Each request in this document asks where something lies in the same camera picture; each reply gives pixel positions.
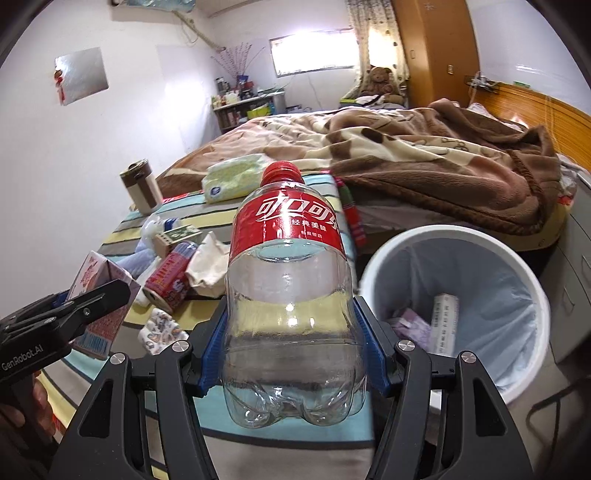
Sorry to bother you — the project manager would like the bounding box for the red white milk carton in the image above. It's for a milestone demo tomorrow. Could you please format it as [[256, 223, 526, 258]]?
[[67, 251, 139, 360]]

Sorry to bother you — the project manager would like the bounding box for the patterned paper wrapper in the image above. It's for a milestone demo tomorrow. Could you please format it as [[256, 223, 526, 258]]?
[[138, 308, 189, 356]]

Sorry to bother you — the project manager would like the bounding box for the red drink can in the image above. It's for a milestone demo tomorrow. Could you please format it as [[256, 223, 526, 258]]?
[[142, 241, 197, 314]]

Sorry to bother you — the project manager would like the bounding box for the purple snack packet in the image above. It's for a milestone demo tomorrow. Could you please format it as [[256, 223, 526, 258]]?
[[388, 308, 432, 352]]

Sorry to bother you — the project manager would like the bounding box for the white purple medicine box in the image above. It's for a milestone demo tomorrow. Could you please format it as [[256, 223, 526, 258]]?
[[430, 294, 459, 357]]

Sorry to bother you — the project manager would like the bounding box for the beige cloth drawstring bag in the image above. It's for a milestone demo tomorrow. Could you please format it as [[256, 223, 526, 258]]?
[[185, 231, 229, 298]]

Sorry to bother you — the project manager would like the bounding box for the clear cola bottle red label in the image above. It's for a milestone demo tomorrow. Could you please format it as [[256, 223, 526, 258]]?
[[221, 161, 367, 429]]

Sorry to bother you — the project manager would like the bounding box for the white trash bin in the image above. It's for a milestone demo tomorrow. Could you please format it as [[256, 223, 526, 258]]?
[[360, 225, 550, 404]]

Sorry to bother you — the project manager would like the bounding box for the striped bed sheet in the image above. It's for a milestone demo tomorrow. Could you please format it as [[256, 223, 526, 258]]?
[[40, 173, 374, 479]]

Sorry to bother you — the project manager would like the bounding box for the green white small carton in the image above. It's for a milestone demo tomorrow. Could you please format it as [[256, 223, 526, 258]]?
[[153, 225, 202, 258]]

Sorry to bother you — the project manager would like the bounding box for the white blue plastic bottle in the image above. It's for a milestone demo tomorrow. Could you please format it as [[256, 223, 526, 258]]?
[[134, 214, 181, 253]]

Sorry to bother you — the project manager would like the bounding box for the brown white travel mug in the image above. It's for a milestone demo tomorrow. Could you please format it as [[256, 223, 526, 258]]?
[[119, 159, 163, 216]]

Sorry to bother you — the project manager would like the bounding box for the grey drawer cabinet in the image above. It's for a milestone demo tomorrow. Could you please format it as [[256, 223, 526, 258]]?
[[541, 172, 590, 364]]

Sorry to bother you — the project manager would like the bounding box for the green tissue pack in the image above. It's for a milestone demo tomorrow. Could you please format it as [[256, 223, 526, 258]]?
[[201, 154, 273, 204]]

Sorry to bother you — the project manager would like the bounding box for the brown beige fleece blanket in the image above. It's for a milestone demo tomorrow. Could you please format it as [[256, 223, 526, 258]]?
[[157, 99, 562, 236]]

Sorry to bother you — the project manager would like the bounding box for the decorative branch vase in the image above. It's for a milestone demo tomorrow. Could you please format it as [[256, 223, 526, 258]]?
[[212, 42, 266, 88]]

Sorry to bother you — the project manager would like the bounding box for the wooden headboard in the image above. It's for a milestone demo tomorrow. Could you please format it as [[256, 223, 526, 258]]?
[[475, 83, 591, 170]]

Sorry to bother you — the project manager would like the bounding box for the brown teddy bear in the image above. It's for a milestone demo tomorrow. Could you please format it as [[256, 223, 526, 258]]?
[[358, 67, 405, 105]]

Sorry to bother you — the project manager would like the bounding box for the window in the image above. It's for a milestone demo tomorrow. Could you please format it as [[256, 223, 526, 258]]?
[[270, 29, 359, 77]]

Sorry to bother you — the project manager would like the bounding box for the wooden wardrobe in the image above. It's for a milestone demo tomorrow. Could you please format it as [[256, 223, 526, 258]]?
[[392, 0, 480, 107]]

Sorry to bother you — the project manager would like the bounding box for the patterned curtain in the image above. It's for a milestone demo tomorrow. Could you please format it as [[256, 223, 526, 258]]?
[[346, 0, 410, 98]]

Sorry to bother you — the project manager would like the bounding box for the silver wall poster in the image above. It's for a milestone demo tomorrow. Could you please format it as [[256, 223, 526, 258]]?
[[54, 47, 109, 106]]

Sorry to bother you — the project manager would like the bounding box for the cluttered wall shelf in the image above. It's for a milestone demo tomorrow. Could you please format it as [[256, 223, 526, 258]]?
[[211, 76, 287, 133]]

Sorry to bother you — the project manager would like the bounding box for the wall air conditioner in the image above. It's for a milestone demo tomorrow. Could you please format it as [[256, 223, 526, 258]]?
[[123, 0, 197, 13]]

